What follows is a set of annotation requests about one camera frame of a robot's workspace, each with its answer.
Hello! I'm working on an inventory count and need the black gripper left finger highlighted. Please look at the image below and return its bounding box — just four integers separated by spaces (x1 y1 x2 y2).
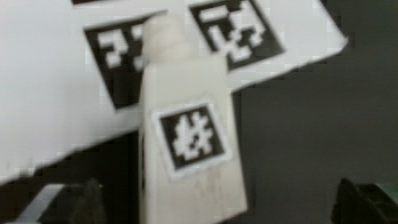
11 179 107 224

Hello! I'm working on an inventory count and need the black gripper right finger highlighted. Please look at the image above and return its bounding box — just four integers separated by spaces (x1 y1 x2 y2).
331 178 398 224

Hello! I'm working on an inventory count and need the white stool leg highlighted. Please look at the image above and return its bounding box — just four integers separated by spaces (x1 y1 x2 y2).
141 14 248 224

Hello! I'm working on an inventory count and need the white paper with tags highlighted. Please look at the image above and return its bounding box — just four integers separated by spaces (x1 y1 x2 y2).
0 0 349 185

